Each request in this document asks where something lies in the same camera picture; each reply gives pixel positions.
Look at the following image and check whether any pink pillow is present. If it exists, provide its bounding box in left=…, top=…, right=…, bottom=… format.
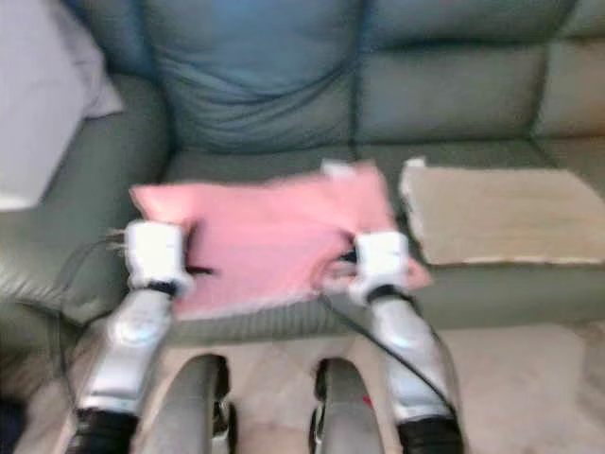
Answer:
left=130, top=160, right=435, bottom=322

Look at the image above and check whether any green leather sofa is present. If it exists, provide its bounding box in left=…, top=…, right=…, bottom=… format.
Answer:
left=0, top=0, right=605, bottom=358

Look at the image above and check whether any grey left robot leg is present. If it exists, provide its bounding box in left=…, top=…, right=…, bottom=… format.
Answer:
left=154, top=354, right=239, bottom=454

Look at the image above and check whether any grey robot leg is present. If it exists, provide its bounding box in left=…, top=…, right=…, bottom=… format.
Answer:
left=154, top=354, right=239, bottom=454
left=305, top=357, right=390, bottom=454

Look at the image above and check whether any beige seat mat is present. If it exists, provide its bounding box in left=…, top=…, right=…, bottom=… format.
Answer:
left=398, top=157, right=605, bottom=269

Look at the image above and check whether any grey right robot leg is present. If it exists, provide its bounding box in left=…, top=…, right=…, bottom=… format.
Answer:
left=305, top=357, right=390, bottom=454

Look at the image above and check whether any white boxy object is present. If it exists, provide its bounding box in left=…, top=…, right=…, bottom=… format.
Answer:
left=0, top=0, right=126, bottom=213

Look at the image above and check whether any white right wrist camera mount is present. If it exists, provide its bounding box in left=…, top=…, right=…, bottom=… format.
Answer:
left=350, top=230, right=414, bottom=305

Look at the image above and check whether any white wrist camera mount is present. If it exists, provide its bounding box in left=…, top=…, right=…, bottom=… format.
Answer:
left=124, top=219, right=186, bottom=288
left=350, top=230, right=414, bottom=305

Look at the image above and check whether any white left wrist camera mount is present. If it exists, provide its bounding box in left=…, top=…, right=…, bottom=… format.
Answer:
left=124, top=219, right=186, bottom=288

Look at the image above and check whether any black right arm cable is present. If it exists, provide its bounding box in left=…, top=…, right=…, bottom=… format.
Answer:
left=320, top=291, right=462, bottom=412

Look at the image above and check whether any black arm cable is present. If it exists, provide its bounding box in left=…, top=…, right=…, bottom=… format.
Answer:
left=320, top=291, right=462, bottom=412
left=55, top=238, right=130, bottom=419

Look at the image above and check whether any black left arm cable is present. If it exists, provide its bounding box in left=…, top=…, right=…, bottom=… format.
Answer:
left=55, top=238, right=130, bottom=419

